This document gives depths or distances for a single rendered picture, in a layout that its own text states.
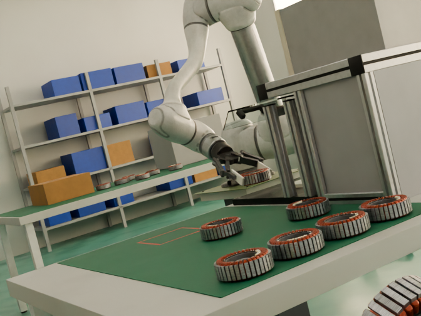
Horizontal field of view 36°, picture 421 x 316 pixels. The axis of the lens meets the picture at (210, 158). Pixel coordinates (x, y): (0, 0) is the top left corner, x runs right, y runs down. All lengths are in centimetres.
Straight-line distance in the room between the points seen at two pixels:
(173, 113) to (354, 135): 80
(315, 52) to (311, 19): 9
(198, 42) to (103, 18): 670
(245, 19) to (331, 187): 101
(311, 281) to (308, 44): 89
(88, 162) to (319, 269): 712
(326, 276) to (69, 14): 807
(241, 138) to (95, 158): 558
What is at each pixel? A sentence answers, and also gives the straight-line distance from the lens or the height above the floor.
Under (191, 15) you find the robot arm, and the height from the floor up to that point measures 147.
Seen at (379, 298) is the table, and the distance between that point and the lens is 63.
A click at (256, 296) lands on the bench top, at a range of 113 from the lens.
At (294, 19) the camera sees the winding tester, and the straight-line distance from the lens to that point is 195.
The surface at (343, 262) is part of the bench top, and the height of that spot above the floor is 74.
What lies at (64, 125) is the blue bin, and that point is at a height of 141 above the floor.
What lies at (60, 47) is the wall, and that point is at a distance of 893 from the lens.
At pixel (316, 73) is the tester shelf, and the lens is 173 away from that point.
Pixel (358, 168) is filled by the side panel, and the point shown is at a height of 84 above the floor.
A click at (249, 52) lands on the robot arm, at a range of 265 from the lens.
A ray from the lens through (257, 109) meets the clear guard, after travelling 220.
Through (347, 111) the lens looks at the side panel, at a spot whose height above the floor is 99.
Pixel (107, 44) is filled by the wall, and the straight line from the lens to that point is 917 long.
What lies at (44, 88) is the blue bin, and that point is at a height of 194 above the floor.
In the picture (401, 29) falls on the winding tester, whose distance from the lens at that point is 177.
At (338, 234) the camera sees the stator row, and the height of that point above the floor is 76.
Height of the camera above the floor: 105
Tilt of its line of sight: 3 degrees down
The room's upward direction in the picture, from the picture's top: 14 degrees counter-clockwise
